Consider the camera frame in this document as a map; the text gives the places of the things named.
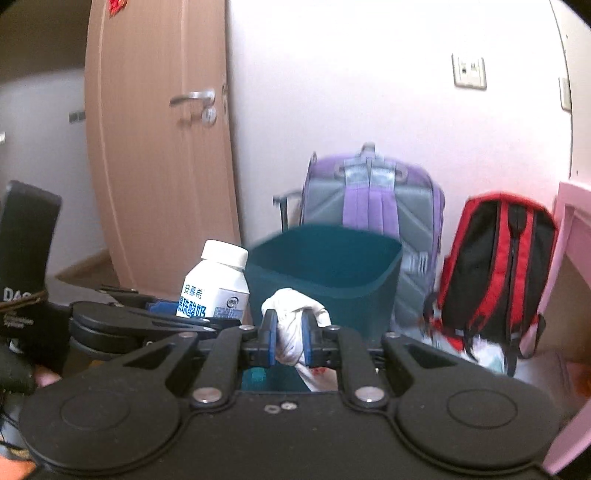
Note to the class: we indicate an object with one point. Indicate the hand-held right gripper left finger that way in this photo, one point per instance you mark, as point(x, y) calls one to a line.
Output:
point(268, 339)

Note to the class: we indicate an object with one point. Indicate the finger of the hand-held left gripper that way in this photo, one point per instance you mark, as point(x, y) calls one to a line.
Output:
point(161, 305)
point(138, 323)

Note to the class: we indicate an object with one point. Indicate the red black backpack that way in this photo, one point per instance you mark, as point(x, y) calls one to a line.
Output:
point(485, 277)

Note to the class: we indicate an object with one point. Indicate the red door decoration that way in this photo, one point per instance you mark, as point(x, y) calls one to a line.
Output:
point(117, 5)

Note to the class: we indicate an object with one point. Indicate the white bottle with blue label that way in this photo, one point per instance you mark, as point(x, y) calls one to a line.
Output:
point(217, 277)

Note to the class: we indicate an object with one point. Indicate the metal trolley frame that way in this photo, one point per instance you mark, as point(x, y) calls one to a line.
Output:
point(286, 210)

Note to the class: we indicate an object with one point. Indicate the pink desk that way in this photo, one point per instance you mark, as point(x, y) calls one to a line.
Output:
point(570, 207)

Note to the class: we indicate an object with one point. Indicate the orange cloth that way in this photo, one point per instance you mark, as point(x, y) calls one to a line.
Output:
point(11, 470)

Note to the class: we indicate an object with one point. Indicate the white plastic bag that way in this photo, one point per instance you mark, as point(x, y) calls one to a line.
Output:
point(487, 356)

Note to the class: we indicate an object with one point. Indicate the wooden door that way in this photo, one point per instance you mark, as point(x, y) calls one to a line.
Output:
point(152, 184)

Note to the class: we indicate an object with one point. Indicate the purple grey backpack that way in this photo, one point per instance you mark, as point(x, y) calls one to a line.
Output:
point(369, 203)

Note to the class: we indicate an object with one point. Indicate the plain teal cushion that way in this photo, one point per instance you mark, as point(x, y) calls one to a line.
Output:
point(323, 277)

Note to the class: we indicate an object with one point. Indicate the person's left hand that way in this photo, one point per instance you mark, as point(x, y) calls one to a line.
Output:
point(47, 379)

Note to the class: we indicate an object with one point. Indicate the dark wall switch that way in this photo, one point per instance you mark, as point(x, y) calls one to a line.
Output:
point(77, 116)

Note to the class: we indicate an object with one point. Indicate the white wall switch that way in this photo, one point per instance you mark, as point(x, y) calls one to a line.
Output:
point(565, 93)

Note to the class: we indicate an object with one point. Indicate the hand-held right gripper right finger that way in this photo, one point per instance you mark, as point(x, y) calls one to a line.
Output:
point(310, 341)

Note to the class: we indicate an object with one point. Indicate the white wall socket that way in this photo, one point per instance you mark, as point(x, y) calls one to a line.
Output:
point(469, 71)

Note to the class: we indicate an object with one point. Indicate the silver door lock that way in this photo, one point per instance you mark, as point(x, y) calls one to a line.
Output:
point(209, 116)

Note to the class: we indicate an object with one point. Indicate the white tissue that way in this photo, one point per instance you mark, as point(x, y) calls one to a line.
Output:
point(291, 332)

